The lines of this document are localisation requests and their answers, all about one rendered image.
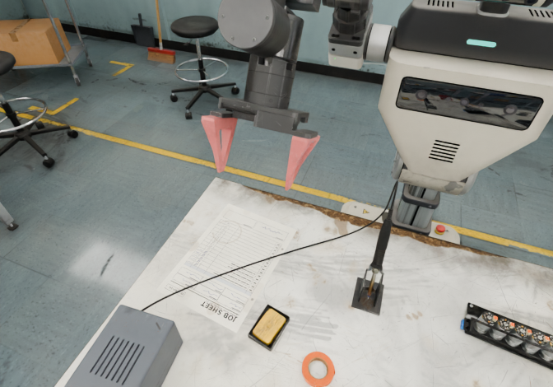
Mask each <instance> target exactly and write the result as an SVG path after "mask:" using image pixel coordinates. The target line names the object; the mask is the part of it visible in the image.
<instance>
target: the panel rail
mask: <svg viewBox="0 0 553 387"><path fill-rule="evenodd" d="M473 321H475V322H477V323H479V324H483V325H485V326H487V327H489V328H492V329H495V330H497V331H500V332H501V333H505V334H507V335H509V336H511V337H514V338H517V339H519V340H522V341H524V342H525V343H529V344H531V345H533V346H536V347H539V348H541V349H543V350H546V351H548V352H551V353H553V350H550V349H549V348H546V347H543V346H542V345H541V344H540V343H539V345H538V344H536V343H533V342H530V341H528V340H527V339H524V338H523V337H521V338H520V337H519V336H516V335H514V334H511V333H508V332H506V331H507V330H506V329H505V330H502V329H498V328H496V327H494V326H492V325H490V323H488V324H486V323H484V322H481V321H480V320H477V319H474V320H473Z"/></svg>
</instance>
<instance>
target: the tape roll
mask: <svg viewBox="0 0 553 387"><path fill-rule="evenodd" d="M312 361H321V362H322V363H323V364H324V365H325V366H326V367H327V374H326V375H325V376H324V377H323V378H321V379H318V378H315V377H313V376H312V375H311V374H310V372H309V364H310V363H311V362H312ZM302 375H303V377H304V380H305V381H306V382H307V383H308V384H309V385H310V386H312V387H326V386H328V385H329V384H330V383H331V382H332V379H333V376H334V375H335V368H334V365H333V363H332V360H331V359H330V357H329V356H328V355H326V354H325V353H323V352H311V353H309V354H308V355H307V356H306V357H305V358H304V360H303V363H302Z"/></svg>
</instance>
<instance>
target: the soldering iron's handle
mask: <svg viewBox="0 0 553 387"><path fill-rule="evenodd" d="M392 214H393V209H390V208H389V210H388V215H387V218H385V219H384V221H383V225H382V227H381V230H380V232H379V238H378V240H377V244H376V248H375V252H374V257H373V261H372V263H371V264H370V266H371V267H373V268H377V269H382V268H383V266H382V265H383V259H384V255H385V252H386V251H385V250H386V249H387V247H388V241H389V237H390V233H391V227H392V220H391V216H392Z"/></svg>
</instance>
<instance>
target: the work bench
mask: <svg viewBox="0 0 553 387"><path fill-rule="evenodd" d="M228 203H229V204H231V205H234V206H236V207H240V208H242V209H244V210H246V211H249V212H252V213H255V214H257V215H259V216H261V217H265V218H267V219H270V220H272V221H275V222H278V223H281V224H282V225H285V226H288V227H291V228H293V229H296V230H297V231H296V233H295V234H294V236H293V238H292V239H291V241H290V243H289V244H288V246H287V248H286V250H285V252H288V251H291V250H293V249H298V248H301V247H305V246H307V245H312V244H315V243H318V242H322V241H325V240H330V239H333V238H336V237H338V236H342V235H345V234H348V233H351V232H353V231H356V230H358V229H360V228H362V227H363V226H366V225H368V224H369V223H371V222H372V221H371V220H368V219H365V218H362V217H357V216H353V215H351V214H347V213H344V212H339V211H335V210H332V209H329V208H325V207H320V206H317V205H314V204H311V203H306V202H302V201H299V200H296V199H293V198H288V197H284V196H281V195H278V194H274V193H269V192H266V191H262V190H260V189H254V188H251V187H248V186H244V185H242V184H239V183H235V182H233V181H229V180H224V179H221V178H217V177H215V179H214V180H213V181H212V182H211V183H210V184H209V186H208V187H207V189H206V190H205V191H204V192H203V194H202V195H201V197H200V198H199V199H198V200H197V201H196V202H195V204H194V205H193V207H192V208H191V209H190V210H189V212H188V213H187V215H186V216H185V217H184V219H183V220H182V221H181V222H180V223H179V225H178V226H177V227H176V228H175V230H174V231H173V233H172V234H171V235H170V237H169V238H168V239H167V241H166V242H165V243H164V244H163V245H162V246H161V248H160V249H159V251H158V252H157V253H156V255H155V256H154V257H153V259H152V260H151V262H150V263H149V264H148V265H147V266H146V267H145V269H144V270H143V271H142V273H141V274H140V275H139V277H138V278H137V280H136V281H135V282H134V283H133V284H132V285H131V287H130V288H129V289H128V291H127V292H126V293H125V295H124V296H123V298H122V299H121V300H120V302H119V303H118V304H117V305H116V306H115V307H114V309H113V310H112V311H111V313H110V314H109V316H108V317H107V318H106V320H105V321H104V322H103V324H102V325H101V326H100V327H99V328H98V329H97V331H96V332H95V334H94V335H93V336H92V338H91V339H90V340H89V342H88V343H87V344H86V345H85V346H84V348H83V349H82V350H81V352H80V353H79V354H78V356H77V357H76V358H75V360H74V361H73V362H72V364H71V365H70V366H69V367H68V368H67V370H66V371H65V372H64V374H63V375H62V376H61V378H60V379H59V380H58V382H57V383H56V385H55V386H54V387H64V385H65V384H66V383H67V382H68V380H69V379H70V377H71V376H72V374H73V372H74V371H75V370H76V368H77V367H78V366H79V364H80V363H81V361H82V359H83V358H84V356H85V355H86V354H87V352H88V351H89V349H90V348H91V346H92V345H93V343H94V342H95V340H96V339H97V338H98V336H99V335H100V333H101V331H102V330H103V329H104V327H105V325H107V323H108V322H109V320H110V318H111V317H112V315H113V314H114V312H115V311H116V310H117V309H118V307H119V305H126V306H129V307H132V308H134V309H137V310H142V309H144V308H145V307H147V306H148V305H150V304H152V303H153V302H155V301H158V300H159V299H161V298H163V297H165V296H166V295H164V294H162V293H160V292H159V291H157V290H156V289H157V288H158V287H159V285H160V284H161V283H162V282H163V281H164V280H165V279H166V278H167V276H168V275H169V274H170V273H171V271H172V270H173V269H174V268H175V266H176V265H177V264H178V263H179V262H180V260H181V259H182V258H183V257H184V256H185V255H186V253H187V252H188V251H189V250H190V249H191V248H192V247H193V245H194V244H195V243H196V242H197V240H198V239H199V238H200V237H201V236H202V234H203V233H204V232H205V231H206V229H207V228H208V227H209V226H210V225H211V224H212V223H213V222H214V220H215V219H216V218H217V217H218V215H219V214H220V213H221V212H222V211H223V209H224V208H225V207H226V206H227V204H228ZM382 225H383V223H380V222H376V221H375V222H374V223H372V224H371V225H369V226H367V227H366V228H364V229H362V230H360V231H357V232H355V233H353V234H350V235H347V236H344V237H342V238H339V239H335V240H331V241H328V242H324V243H322V244H318V245H313V246H310V247H307V248H304V249H299V250H296V251H294V252H290V253H288V254H283V255H282V256H281V258H280V260H279V262H278V263H277V265H276V267H275V268H274V270H273V271H272V274H271V275H270V277H269V278H268V280H267V282H266V284H265V285H264V287H263V289H262V290H261V292H260V294H259V295H258V298H257V299H256V301H255V302H254V303H253V306H252V307H251V309H250V311H249V312H248V314H247V316H246V317H245V319H244V321H243V323H242V324H241V326H240V327H239V330H238V331H237V333H236V332H234V331H232V330H230V329H228V328H227V327H225V326H223V325H221V324H218V323H217V322H215V321H213V320H212V319H209V318H207V317H206V316H204V315H201V314H200V313H198V312H197V311H195V310H192V309H190V308H188V307H187V306H186V305H183V304H181V303H179V302H177V301H175V300H174V299H172V298H170V297H168V298H166V299H164V300H162V301H160V302H158V303H156V304H154V305H152V306H151V307H149V308H147V309H146V310H144V311H145V312H147V313H150V314H153V315H157V316H160V317H162V318H165V319H170V320H173V321H174V322H175V324H176V327H177V329H178V331H179V334H180V336H181V338H182V340H183V344H182V346H181V348H180V349H179V352H178V354H177V356H176V358H175V359H174V362H173V364H172V366H171V368H170V370H169V372H168V374H167V376H166V377H165V380H164V382H163V384H162V386H161V387H312V386H310V385H309V384H308V383H307V382H306V381H305V380H304V377H303V375H302V363H303V360H304V358H305V357H306V356H307V355H308V354H309V353H311V352H323V353H325V354H326V355H328V356H329V357H330V359H331V360H332V363H333V365H334V368H335V375H334V376H333V379H332V382H331V383H330V384H329V385H328V386H326V387H553V371H552V370H550V369H549V368H546V367H544V366H541V365H539V364H537V363H535V362H533V361H529V360H528V359H525V358H523V357H520V356H518V355H515V354H513V353H511V352H508V351H505V350H504V349H502V348H499V347H496V346H494V345H492V344H490V343H487V342H484V341H482V340H480V339H478V338H475V337H473V336H471V335H468V334H465V333H464V331H465V330H463V329H460V326H461V320H462V319H464V318H465V317H466V314H467V303H468V302H470V303H472V304H474V305H478V306H480V307H482V308H485V309H487V310H490V311H493V312H495V313H497V314H499V315H503V316H505V317H508V318H510V319H513V320H516V321H518V322H520V323H522V324H525V325H528V326H531V327H533V328H535V329H539V330H541V331H543V332H545V333H548V334H551V335H553V268H548V267H544V266H541V265H538V264H534V263H529V262H526V261H522V260H520V259H514V258H511V257H510V258H507V257H504V256H501V255H497V254H492V253H489V252H485V251H483V250H479V249H474V248H471V247H467V246H465V245H459V244H456V243H453V242H449V241H446V240H441V239H438V238H434V237H431V236H428V235H422V234H420V233H416V232H413V231H408V230H404V229H402V228H398V227H395V226H392V227H391V233H390V237H389V241H388V247H387V249H386V250H385V251H386V252H385V255H384V259H383V265H382V266H383V272H384V276H383V285H384V289H383V299H382V305H381V311H380V315H374V314H371V313H369V312H366V311H363V310H359V309H356V308H354V307H351V303H352V299H353V295H354V290H355V287H356V279H357V277H361V278H364V275H365V270H366V269H367V268H369V265H370V264H371V263H372V261H373V257H374V252H375V248H376V244H377V240H378V238H379V232H380V230H381V227H382ZM285 252H284V253H285ZM267 304H269V305H271V306H272V307H274V308H276V309H277V310H279V311H281V312H282V313H284V314H286V315H288V316H290V321H289V323H288V324H287V326H286V327H285V329H284V331H283V332H282V334H281V336H280V337H279V339H278V341H277V342H276V345H275V346H274V348H273V349H272V351H271V352H270V351H268V350H267V349H266V348H265V347H262V346H261V345H259V344H258V343H256V342H254V341H253V340H252V339H250V338H249V337H248V333H249V331H250V329H251V328H252V327H253V325H254V324H255V322H256V321H257V319H258V317H259V316H260V314H261V313H262V312H263V310H264V309H265V307H266V306H267Z"/></svg>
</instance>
